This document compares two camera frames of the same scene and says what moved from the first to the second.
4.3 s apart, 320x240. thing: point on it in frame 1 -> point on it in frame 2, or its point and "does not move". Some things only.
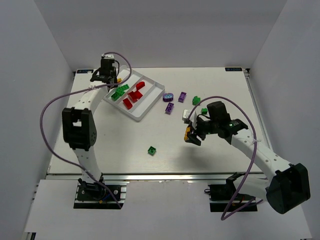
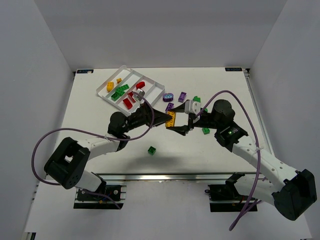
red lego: (127, 103) does not move
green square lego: (151, 150) does not move
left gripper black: (100, 75) -> (146, 116)
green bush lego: (196, 100) does not move
